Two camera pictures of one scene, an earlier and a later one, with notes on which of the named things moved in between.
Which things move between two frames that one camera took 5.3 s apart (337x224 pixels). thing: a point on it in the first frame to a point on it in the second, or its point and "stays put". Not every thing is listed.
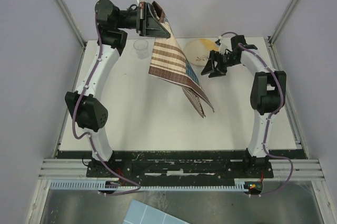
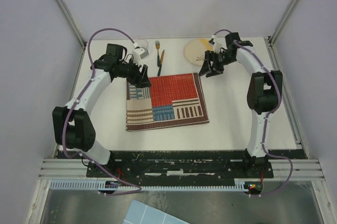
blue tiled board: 139,213 stays put
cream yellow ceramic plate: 197,51 stays put
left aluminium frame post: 63,7 stays put
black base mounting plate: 182,166 stays put
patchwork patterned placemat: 168,60 to 171,100
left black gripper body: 142,19 to 130,71
